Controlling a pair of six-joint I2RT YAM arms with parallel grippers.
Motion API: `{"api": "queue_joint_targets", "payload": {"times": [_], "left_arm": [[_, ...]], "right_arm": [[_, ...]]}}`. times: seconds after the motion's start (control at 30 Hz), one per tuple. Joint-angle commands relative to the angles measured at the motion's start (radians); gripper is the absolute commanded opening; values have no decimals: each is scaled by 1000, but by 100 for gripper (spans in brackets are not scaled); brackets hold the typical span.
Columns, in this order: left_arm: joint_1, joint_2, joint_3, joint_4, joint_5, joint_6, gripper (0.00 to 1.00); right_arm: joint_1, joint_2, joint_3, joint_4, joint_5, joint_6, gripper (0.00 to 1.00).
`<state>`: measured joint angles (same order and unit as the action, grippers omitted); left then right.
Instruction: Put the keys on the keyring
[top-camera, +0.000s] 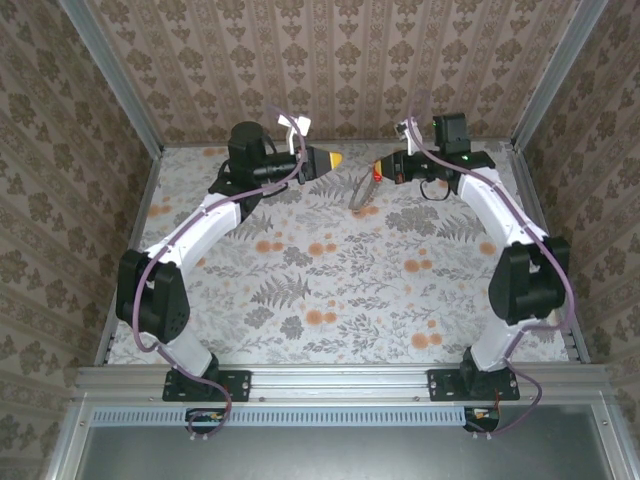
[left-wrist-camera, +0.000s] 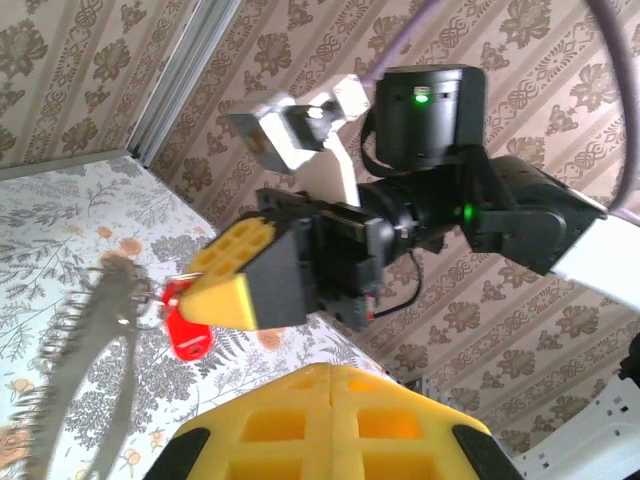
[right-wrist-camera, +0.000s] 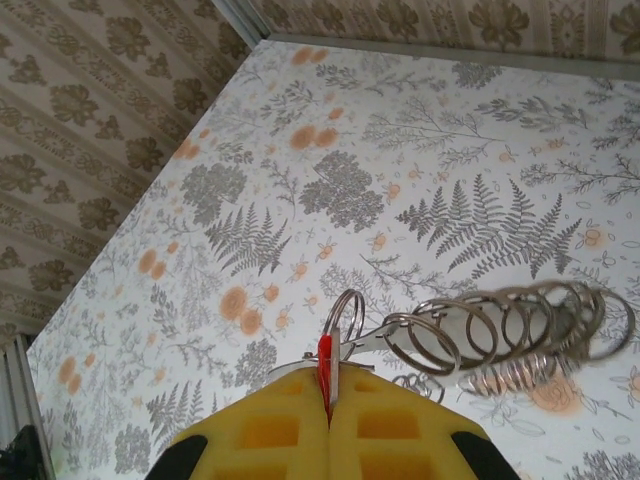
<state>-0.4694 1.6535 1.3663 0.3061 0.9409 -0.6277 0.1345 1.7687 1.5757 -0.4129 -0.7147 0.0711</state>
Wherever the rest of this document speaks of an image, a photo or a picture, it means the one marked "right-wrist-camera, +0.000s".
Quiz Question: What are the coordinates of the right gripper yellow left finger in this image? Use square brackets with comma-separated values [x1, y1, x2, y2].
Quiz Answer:
[149, 367, 333, 480]

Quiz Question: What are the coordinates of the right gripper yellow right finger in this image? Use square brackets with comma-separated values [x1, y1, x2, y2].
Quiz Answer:
[329, 364, 519, 480]

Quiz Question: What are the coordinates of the red plastic key tag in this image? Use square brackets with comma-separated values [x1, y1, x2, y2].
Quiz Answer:
[317, 333, 335, 419]

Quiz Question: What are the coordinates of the small silver split ring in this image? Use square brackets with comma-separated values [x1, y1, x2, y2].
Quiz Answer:
[327, 288, 367, 346]

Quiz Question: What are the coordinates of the large keyring with split rings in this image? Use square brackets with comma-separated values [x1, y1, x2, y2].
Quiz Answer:
[384, 278, 640, 407]

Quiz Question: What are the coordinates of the thin aluminium wall rail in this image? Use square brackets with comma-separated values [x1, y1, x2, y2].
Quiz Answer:
[257, 33, 640, 79]

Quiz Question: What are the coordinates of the aluminium corner post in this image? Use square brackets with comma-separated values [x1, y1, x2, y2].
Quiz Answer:
[213, 0, 274, 47]

